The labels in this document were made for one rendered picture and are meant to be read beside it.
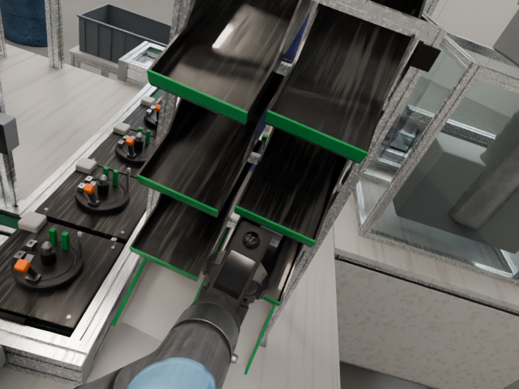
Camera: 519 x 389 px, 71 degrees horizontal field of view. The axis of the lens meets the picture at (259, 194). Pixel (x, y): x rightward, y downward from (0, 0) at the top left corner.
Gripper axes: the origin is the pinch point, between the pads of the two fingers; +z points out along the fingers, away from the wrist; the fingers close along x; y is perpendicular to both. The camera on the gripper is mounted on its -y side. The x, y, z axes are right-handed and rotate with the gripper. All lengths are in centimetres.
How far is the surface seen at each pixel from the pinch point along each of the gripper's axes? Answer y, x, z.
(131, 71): -17, -90, 113
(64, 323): 29.9, -28.2, 2.2
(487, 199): -26, 65, 70
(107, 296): 27.2, -25.4, 12.0
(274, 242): -3.0, 3.6, 4.9
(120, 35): -32, -136, 173
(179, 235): 2.5, -12.9, 2.7
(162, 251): 5.5, -14.1, 0.2
